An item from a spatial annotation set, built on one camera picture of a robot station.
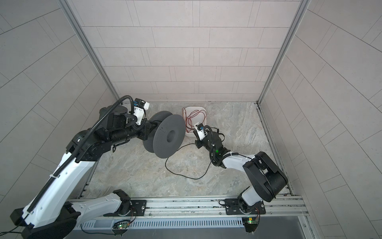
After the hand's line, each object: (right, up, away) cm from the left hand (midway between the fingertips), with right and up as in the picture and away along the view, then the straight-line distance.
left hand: (160, 123), depth 60 cm
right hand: (+13, -6, +25) cm, 29 cm away
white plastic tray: (+12, +3, +48) cm, 50 cm away
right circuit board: (+40, -47, +8) cm, 62 cm away
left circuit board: (-18, -45, +4) cm, 48 cm away
